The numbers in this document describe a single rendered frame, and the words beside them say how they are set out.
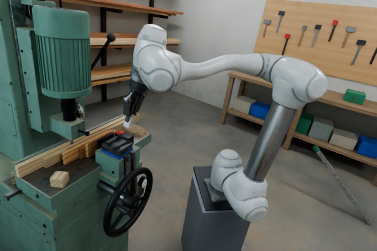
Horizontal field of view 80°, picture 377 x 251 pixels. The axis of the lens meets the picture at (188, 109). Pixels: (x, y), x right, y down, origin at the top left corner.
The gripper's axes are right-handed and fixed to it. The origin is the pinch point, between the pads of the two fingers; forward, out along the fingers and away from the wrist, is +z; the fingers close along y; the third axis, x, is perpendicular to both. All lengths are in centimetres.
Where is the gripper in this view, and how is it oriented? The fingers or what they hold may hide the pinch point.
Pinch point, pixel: (128, 120)
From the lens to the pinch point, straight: 99.7
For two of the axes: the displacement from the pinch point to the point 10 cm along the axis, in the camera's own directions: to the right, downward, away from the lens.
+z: -3.6, 8.1, 4.7
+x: 8.2, 5.1, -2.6
